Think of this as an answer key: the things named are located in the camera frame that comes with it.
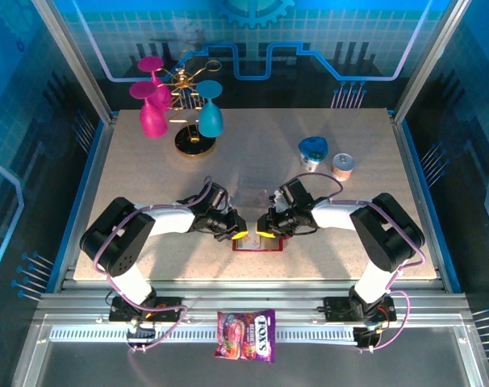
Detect red leather card holder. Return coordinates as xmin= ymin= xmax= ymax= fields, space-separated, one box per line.
xmin=231 ymin=235 xmax=290 ymax=253

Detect white blossom print card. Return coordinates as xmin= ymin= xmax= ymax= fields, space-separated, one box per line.
xmin=240 ymin=187 xmax=270 ymax=206

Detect clear acrylic card stand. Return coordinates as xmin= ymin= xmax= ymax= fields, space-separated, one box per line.
xmin=236 ymin=159 xmax=278 ymax=207

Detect aluminium cross beam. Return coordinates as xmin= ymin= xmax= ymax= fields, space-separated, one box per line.
xmin=34 ymin=278 xmax=471 ymax=327

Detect small pull-tab tin can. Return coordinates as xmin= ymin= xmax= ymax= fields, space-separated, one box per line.
xmin=331 ymin=152 xmax=356 ymax=182

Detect white cup blue lid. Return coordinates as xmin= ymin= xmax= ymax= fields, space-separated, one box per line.
xmin=299 ymin=135 xmax=329 ymax=173

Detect gold glass rack stand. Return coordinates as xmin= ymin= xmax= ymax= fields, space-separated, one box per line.
xmin=157 ymin=50 xmax=223 ymax=159

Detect Fox's candy bag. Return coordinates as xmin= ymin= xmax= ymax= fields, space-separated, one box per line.
xmin=214 ymin=309 xmax=277 ymax=364

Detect teal wine glass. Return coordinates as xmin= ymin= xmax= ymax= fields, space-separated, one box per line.
xmin=195 ymin=79 xmax=224 ymax=138

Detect pink wine glass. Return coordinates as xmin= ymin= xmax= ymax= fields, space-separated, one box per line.
xmin=137 ymin=56 xmax=173 ymax=114
xmin=129 ymin=80 xmax=169 ymax=139

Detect black connector box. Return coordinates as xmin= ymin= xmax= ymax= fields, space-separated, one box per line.
xmin=353 ymin=325 xmax=385 ymax=350
xmin=125 ymin=322 xmax=157 ymax=347

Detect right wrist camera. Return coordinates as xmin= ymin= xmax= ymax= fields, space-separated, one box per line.
xmin=277 ymin=179 xmax=315 ymax=209

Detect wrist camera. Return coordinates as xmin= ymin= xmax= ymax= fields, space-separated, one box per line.
xmin=206 ymin=181 xmax=232 ymax=211
xmin=277 ymin=179 xmax=315 ymax=209

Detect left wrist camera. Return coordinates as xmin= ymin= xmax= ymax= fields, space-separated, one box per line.
xmin=206 ymin=181 xmax=232 ymax=211

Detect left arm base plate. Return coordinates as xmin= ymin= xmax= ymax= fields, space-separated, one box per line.
xmin=108 ymin=296 xmax=185 ymax=323

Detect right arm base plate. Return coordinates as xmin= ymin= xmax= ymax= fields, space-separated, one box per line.
xmin=323 ymin=296 xmax=398 ymax=323

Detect aluminium side rail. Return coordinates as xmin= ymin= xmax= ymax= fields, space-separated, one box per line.
xmin=388 ymin=109 xmax=451 ymax=291
xmin=61 ymin=112 xmax=120 ymax=291

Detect white slotted cable duct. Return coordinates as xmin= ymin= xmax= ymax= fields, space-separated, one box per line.
xmin=48 ymin=325 xmax=362 ymax=344

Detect aluminium frame post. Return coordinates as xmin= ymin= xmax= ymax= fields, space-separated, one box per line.
xmin=391 ymin=0 xmax=474 ymax=124
xmin=30 ymin=0 xmax=119 ymax=124

